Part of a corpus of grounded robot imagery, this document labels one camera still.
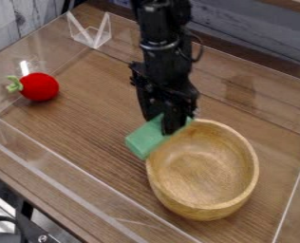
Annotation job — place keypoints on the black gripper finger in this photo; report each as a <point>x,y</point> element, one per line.
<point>148,101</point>
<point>175,115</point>

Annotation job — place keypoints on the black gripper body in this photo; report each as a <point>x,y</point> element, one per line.
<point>164,69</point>

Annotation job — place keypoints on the green rectangular block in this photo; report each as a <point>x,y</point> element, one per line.
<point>144,140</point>

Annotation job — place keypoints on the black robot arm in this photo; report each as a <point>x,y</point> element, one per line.
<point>162,21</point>

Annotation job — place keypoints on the light wooden bowl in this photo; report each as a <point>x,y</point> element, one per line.
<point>203,171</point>

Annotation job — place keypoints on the red plush tomato toy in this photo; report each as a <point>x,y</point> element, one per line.
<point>37,86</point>

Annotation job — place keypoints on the black metal table leg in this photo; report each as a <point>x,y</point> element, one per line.
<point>32,233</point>

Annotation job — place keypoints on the clear acrylic corner bracket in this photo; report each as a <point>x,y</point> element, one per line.
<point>92,37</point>

